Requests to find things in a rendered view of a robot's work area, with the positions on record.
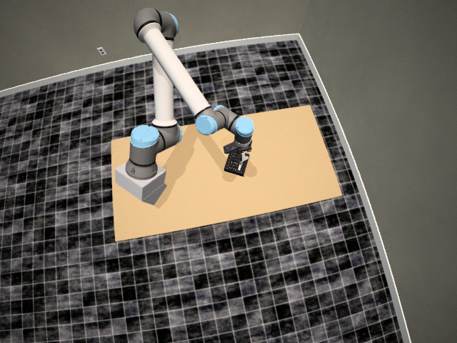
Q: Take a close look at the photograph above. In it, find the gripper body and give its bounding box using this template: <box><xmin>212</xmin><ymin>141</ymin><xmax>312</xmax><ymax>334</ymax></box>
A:
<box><xmin>237</xmin><ymin>140</ymin><xmax>252</xmax><ymax>153</ymax></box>

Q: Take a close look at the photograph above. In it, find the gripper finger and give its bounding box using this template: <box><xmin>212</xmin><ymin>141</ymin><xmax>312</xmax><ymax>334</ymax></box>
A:
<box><xmin>238</xmin><ymin>152</ymin><xmax>248</xmax><ymax>166</ymax></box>

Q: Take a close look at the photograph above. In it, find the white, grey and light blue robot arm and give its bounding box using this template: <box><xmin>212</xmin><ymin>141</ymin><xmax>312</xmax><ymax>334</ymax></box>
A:
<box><xmin>126</xmin><ymin>8</ymin><xmax>254</xmax><ymax>180</ymax></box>

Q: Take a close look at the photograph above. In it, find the black lighting desk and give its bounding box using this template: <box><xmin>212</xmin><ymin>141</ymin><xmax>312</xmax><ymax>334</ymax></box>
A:
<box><xmin>224</xmin><ymin>151</ymin><xmax>248</xmax><ymax>177</ymax></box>

